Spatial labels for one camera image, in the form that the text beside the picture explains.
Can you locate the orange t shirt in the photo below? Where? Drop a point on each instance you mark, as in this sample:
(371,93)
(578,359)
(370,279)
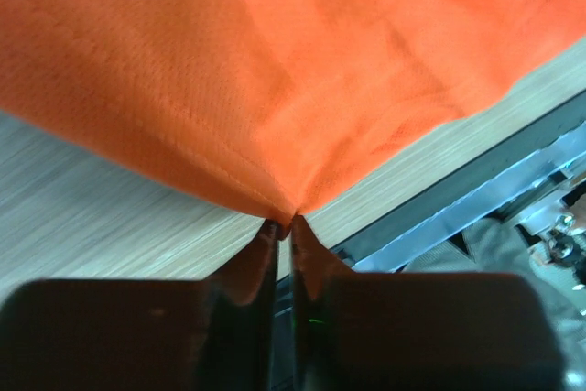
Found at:
(268,107)

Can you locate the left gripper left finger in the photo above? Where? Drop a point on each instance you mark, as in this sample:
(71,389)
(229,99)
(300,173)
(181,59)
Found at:
(127,334)

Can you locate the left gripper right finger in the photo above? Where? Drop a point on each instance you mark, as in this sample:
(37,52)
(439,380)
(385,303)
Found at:
(415,331)

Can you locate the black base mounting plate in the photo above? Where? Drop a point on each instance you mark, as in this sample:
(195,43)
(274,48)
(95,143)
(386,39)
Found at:
(537,135)

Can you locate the aluminium front rail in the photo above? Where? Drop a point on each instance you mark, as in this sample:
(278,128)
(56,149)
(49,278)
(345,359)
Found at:
(523,176)

